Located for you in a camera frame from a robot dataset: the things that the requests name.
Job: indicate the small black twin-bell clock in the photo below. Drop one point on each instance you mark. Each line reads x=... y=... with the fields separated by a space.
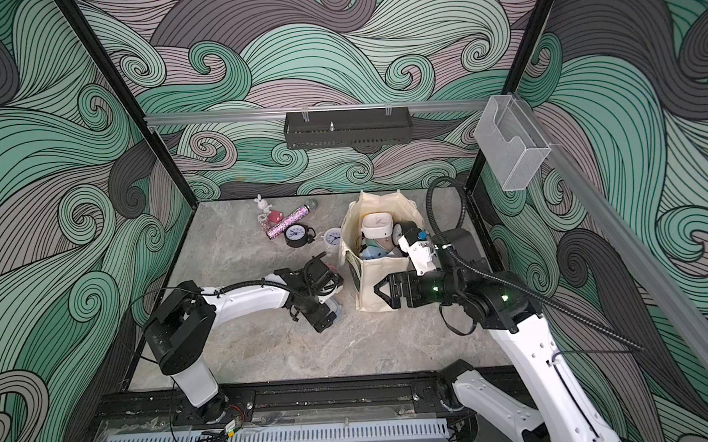
x=298 y=235

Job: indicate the black twin-bell alarm clock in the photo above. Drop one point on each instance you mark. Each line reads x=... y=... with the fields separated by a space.
x=400 y=229

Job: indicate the white bunny figurine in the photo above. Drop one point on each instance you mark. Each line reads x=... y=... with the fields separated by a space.
x=265 y=207

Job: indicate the white square alarm clock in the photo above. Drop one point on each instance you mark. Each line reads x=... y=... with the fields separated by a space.
x=377 y=225

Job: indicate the aluminium right rail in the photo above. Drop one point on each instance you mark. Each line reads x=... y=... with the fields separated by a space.
x=646 y=269

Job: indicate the clear plastic wall holder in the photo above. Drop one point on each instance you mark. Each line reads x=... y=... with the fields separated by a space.
x=512 y=141

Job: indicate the white slotted cable duct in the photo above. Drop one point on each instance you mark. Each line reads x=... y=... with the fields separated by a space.
x=398 y=430

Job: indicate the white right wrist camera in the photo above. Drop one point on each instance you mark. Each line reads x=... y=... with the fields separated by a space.
x=420 y=250

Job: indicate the aluminium rail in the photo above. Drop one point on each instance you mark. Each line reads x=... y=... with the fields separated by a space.
x=236 y=115
x=646 y=269

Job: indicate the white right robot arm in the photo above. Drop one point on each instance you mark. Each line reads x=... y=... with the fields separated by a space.
x=561 y=411

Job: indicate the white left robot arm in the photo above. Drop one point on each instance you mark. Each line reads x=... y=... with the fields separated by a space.
x=177 y=331

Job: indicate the blue square alarm clock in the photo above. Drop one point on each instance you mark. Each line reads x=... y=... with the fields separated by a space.
x=374 y=249

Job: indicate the aluminium back rail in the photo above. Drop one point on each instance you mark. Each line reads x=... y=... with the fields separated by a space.
x=236 y=115

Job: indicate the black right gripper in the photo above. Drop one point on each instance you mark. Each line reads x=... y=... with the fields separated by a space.
x=415 y=298

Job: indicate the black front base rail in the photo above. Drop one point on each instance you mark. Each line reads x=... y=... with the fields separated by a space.
x=420 y=392

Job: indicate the black perforated wall shelf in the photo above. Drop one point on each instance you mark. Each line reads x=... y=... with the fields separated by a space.
x=363 y=129

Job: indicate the light blue square clock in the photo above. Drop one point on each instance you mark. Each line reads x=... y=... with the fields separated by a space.
x=335 y=310

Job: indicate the cream floral canvas bag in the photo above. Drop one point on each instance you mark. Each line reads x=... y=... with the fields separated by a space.
x=366 y=274

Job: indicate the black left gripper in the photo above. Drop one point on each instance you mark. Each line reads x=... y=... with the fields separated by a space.
x=319 y=318

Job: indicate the small white round clock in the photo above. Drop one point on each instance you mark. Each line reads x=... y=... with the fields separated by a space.
x=332 y=238

